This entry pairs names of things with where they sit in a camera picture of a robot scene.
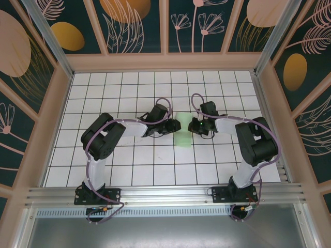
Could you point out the grey metal shelf plate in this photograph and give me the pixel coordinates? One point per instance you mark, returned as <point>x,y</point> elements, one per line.
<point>168,232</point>

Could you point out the long aluminium mounting rail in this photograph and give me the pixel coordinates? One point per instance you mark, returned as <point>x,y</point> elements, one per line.
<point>168,193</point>

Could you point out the dark wall panel pink circle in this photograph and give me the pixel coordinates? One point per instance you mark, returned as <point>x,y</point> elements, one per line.
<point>258,13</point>
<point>15,51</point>

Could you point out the dark wall panel orange oval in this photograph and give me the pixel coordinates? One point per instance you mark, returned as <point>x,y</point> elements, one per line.
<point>294,72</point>
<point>67,36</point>

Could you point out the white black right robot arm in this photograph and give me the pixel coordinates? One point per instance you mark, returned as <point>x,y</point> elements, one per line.
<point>243,173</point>

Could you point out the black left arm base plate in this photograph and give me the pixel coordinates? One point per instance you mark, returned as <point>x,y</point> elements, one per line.
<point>113,196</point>

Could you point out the aluminium corner post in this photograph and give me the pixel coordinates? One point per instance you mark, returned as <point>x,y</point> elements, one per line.
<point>51,44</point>
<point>274,36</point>

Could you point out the dark wall panel pink feather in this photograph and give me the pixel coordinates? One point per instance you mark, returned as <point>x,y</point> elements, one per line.
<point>315,134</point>

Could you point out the aluminium side rail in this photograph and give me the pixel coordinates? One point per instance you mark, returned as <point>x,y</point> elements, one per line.
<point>269,124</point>

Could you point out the light green paper sheet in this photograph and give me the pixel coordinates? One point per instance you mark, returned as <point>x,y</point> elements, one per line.
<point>183,139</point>

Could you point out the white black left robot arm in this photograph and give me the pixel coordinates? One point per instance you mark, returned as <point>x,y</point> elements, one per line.
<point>98,173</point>

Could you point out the dark wall panel orange circle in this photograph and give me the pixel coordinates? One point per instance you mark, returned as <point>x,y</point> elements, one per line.
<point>124,15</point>

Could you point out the dark wall panel single flower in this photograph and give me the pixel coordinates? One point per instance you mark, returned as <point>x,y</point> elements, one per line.
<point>13,144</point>

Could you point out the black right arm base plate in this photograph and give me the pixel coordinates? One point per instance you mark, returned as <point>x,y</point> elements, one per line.
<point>219,195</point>

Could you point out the dark wall panel pink flowers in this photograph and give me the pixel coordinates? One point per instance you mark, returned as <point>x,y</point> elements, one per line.
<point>186,38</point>

